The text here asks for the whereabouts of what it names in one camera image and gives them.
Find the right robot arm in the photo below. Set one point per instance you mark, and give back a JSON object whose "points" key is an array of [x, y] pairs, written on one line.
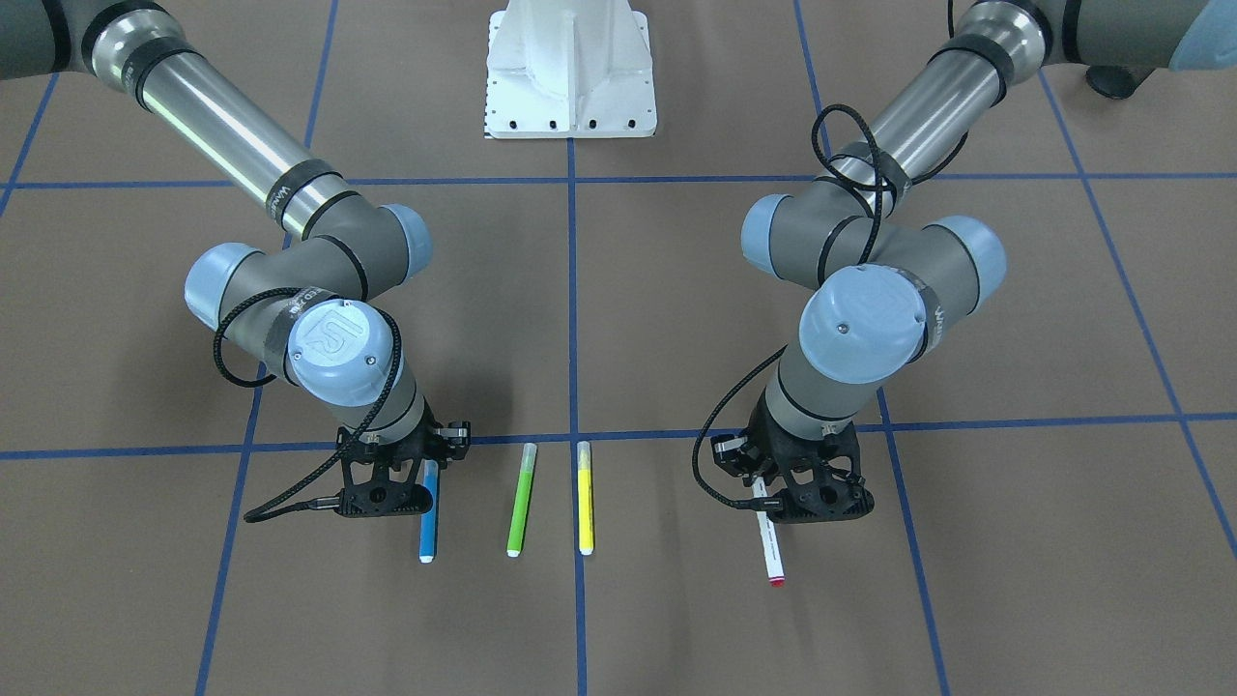
{"points": [[174, 199]]}

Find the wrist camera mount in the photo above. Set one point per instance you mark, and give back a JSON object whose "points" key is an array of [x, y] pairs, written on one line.
{"points": [[805, 498], [372, 490]]}

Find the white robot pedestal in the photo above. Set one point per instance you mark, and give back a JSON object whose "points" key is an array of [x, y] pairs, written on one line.
{"points": [[569, 69]]}

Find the red white marker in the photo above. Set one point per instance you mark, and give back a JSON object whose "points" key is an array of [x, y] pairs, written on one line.
{"points": [[770, 547]]}

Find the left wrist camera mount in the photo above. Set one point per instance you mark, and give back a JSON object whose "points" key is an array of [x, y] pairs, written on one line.
{"points": [[805, 498]]}

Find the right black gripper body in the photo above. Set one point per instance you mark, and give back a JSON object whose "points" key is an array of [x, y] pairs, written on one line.
{"points": [[453, 437]]}

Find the blue highlighter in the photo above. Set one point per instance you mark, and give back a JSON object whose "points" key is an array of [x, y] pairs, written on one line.
{"points": [[428, 532]]}

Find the yellow highlighter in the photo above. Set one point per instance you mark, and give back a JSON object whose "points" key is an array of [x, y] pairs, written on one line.
{"points": [[585, 536]]}

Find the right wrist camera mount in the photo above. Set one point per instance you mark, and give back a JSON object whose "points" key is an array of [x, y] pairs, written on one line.
{"points": [[372, 490]]}

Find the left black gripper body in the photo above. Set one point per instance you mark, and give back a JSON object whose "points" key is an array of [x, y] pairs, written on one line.
{"points": [[728, 449]]}

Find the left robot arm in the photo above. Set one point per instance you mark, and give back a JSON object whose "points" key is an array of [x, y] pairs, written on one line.
{"points": [[882, 296]]}

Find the green highlighter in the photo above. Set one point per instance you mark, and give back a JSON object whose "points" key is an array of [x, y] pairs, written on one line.
{"points": [[522, 498]]}

